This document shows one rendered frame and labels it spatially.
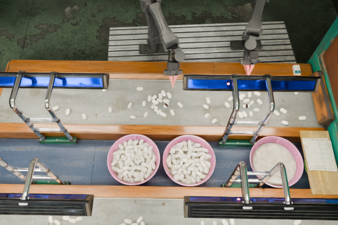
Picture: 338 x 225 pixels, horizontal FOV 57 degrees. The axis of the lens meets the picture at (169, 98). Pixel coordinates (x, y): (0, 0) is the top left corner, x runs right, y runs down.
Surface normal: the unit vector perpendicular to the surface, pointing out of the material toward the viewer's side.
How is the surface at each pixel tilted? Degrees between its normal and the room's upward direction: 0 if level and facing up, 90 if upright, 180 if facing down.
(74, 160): 0
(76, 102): 0
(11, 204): 58
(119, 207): 0
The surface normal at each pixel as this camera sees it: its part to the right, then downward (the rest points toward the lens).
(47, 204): -0.01, 0.48
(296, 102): 0.00, -0.48
